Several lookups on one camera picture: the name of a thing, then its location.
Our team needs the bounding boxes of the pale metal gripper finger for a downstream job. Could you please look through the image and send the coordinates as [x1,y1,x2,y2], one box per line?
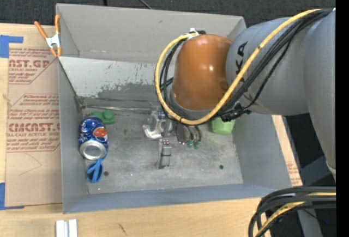
[158,138,173,170]

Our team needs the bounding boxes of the grey metal bin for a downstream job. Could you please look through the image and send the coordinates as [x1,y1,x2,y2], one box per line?
[55,3,294,214]

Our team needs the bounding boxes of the dark green toy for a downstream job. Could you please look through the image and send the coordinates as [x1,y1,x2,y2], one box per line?
[89,110,116,126]

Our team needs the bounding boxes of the light green block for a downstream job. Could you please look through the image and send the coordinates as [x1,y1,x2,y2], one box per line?
[209,117,236,136]

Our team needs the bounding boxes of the blue soda can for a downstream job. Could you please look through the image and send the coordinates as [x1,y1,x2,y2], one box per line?
[78,116,110,161]

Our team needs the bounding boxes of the blue sunglasses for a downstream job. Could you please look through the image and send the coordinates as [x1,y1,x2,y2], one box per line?
[86,157,105,184]

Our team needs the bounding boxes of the brown cardboard board red print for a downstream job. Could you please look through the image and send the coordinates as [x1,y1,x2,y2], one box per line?
[0,22,304,208]

